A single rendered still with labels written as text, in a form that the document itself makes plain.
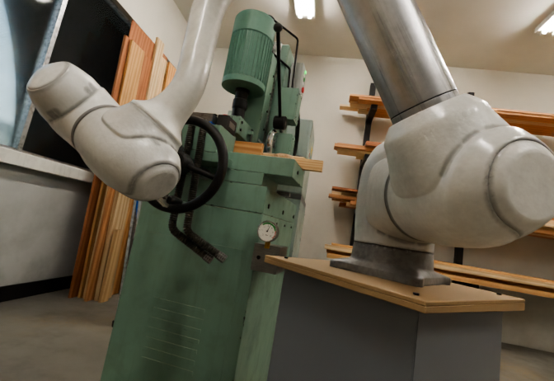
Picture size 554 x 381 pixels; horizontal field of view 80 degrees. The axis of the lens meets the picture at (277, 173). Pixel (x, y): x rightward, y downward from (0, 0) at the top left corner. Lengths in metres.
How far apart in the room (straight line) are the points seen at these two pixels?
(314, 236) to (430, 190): 3.07
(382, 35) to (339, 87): 3.37
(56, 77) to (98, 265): 2.10
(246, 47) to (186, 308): 0.96
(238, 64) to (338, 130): 2.48
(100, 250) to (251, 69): 1.75
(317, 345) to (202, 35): 0.58
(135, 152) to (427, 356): 0.50
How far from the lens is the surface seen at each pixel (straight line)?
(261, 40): 1.39
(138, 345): 1.26
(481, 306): 0.62
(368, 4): 0.55
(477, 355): 0.72
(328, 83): 3.90
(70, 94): 0.61
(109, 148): 0.52
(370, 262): 0.66
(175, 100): 0.55
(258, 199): 1.06
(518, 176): 0.46
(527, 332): 4.06
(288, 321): 0.71
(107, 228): 2.62
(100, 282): 2.63
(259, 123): 1.40
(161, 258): 1.18
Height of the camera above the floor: 0.67
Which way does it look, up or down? 10 degrees up
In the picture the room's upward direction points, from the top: 10 degrees clockwise
